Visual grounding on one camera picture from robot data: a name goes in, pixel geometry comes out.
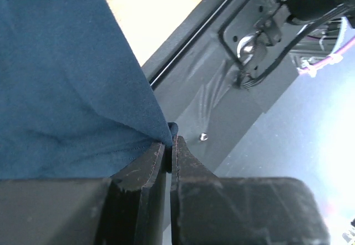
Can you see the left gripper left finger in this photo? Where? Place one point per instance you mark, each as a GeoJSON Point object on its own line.
{"type": "Point", "coordinates": [137, 200]}

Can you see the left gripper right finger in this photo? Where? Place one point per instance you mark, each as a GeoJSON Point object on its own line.
{"type": "Point", "coordinates": [183, 165]}

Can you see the navy jersey tank top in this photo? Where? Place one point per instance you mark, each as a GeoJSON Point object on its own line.
{"type": "Point", "coordinates": [74, 99]}

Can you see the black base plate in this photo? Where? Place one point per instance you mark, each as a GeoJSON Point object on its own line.
{"type": "Point", "coordinates": [229, 61]}

